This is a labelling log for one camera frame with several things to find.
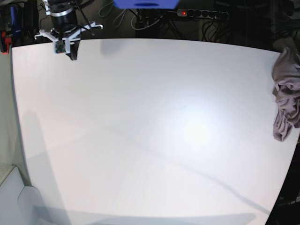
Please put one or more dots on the black power strip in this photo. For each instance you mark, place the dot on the black power strip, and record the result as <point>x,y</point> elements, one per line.
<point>202,14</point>

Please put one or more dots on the mauve t-shirt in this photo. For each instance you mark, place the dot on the mauve t-shirt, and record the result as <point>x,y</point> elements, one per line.
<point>286,77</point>

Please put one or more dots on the red and black clamp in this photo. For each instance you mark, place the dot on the red and black clamp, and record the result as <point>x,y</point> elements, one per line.
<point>6,36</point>

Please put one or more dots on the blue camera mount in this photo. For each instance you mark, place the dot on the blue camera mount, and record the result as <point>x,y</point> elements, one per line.
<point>146,4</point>

